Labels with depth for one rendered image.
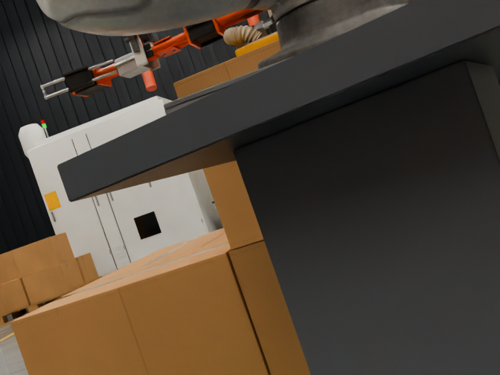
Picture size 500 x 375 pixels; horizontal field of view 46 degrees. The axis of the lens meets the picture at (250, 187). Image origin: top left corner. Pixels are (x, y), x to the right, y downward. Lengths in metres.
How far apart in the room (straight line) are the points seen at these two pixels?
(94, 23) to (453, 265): 0.41
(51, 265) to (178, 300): 6.76
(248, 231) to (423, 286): 0.77
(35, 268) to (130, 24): 7.69
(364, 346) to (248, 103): 0.29
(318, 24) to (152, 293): 0.92
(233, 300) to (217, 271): 0.07
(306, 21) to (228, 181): 0.72
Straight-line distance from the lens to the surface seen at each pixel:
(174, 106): 0.63
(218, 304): 1.37
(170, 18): 0.62
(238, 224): 1.32
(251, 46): 1.36
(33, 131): 10.04
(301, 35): 0.65
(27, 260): 8.29
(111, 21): 0.61
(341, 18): 0.63
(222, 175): 1.31
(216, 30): 1.50
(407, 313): 0.60
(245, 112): 0.48
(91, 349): 1.53
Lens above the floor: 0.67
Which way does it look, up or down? level
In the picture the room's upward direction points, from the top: 19 degrees counter-clockwise
